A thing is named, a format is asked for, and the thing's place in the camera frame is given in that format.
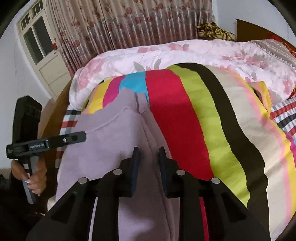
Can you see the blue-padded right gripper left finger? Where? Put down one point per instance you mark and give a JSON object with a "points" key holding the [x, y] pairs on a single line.
{"points": [[122, 181]]}

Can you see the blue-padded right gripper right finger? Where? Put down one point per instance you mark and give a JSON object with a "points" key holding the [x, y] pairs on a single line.
{"points": [[176, 182]]}

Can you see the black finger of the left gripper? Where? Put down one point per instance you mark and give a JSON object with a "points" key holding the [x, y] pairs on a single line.
{"points": [[68, 139]]}

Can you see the lilac purple pants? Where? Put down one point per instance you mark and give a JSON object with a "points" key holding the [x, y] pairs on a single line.
{"points": [[112, 134]]}

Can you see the person's left hand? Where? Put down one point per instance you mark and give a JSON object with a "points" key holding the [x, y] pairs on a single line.
{"points": [[35, 182]]}

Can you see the colourful striped blanket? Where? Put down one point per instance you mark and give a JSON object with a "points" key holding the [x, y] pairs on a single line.
{"points": [[217, 125]]}

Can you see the floral striped curtain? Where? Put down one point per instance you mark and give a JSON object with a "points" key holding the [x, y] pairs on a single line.
{"points": [[84, 29]]}

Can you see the cream panelled door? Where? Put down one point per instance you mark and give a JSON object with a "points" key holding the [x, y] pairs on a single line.
{"points": [[41, 49]]}

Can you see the red checkered cloth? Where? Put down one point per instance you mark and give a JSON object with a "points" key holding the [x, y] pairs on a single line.
{"points": [[284, 115]]}

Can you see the pink floral quilt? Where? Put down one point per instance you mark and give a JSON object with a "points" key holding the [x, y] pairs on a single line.
{"points": [[260, 60]]}

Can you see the yellow brown patterned blanket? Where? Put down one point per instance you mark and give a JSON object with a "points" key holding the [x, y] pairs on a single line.
{"points": [[211, 31]]}

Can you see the red floral pillow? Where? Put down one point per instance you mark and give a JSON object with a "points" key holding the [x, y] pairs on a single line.
{"points": [[287, 45]]}

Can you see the dark brown small headboard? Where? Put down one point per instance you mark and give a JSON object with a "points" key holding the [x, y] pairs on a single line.
{"points": [[246, 31]]}

